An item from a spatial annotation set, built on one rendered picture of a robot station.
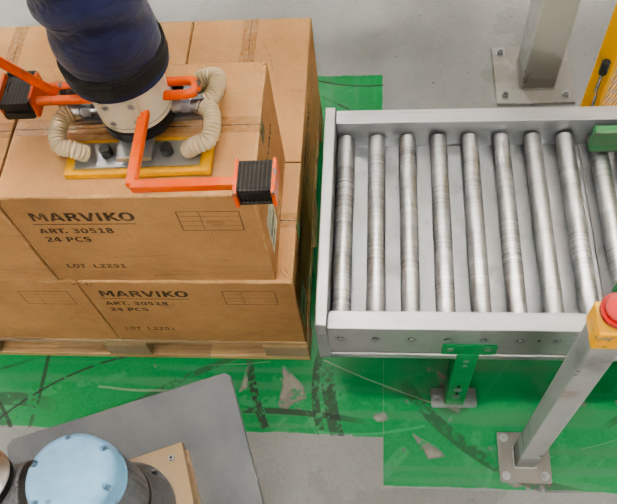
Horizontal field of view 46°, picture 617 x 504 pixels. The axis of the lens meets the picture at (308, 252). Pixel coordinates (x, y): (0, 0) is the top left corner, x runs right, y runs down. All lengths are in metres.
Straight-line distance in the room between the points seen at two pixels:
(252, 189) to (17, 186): 0.62
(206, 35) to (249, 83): 0.76
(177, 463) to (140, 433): 0.15
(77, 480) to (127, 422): 0.39
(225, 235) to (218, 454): 0.52
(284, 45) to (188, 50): 0.32
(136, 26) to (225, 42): 1.05
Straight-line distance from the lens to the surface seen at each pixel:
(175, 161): 1.68
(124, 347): 2.50
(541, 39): 2.89
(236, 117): 1.76
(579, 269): 2.02
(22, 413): 2.64
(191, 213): 1.71
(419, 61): 3.16
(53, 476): 1.31
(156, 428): 1.64
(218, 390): 1.64
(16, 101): 1.76
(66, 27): 1.45
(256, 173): 1.45
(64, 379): 2.62
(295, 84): 2.35
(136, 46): 1.50
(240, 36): 2.53
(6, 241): 1.98
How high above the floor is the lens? 2.26
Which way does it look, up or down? 60 degrees down
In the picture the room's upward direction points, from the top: 10 degrees counter-clockwise
